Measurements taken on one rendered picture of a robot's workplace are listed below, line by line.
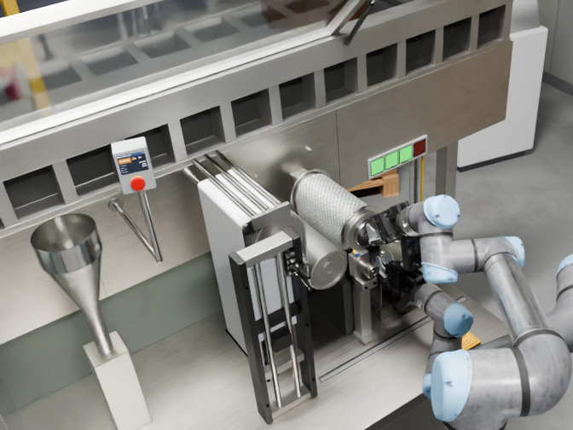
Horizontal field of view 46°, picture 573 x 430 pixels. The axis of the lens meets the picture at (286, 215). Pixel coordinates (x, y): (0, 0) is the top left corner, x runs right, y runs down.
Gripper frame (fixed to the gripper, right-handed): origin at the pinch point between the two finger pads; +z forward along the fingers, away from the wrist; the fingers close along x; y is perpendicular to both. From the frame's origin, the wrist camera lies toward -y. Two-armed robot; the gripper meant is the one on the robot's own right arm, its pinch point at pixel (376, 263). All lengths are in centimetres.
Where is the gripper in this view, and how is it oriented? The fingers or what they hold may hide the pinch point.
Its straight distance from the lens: 196.0
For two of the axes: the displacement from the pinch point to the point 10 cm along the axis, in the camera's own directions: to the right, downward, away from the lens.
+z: -5.3, -4.4, 7.2
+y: -1.0, -8.1, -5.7
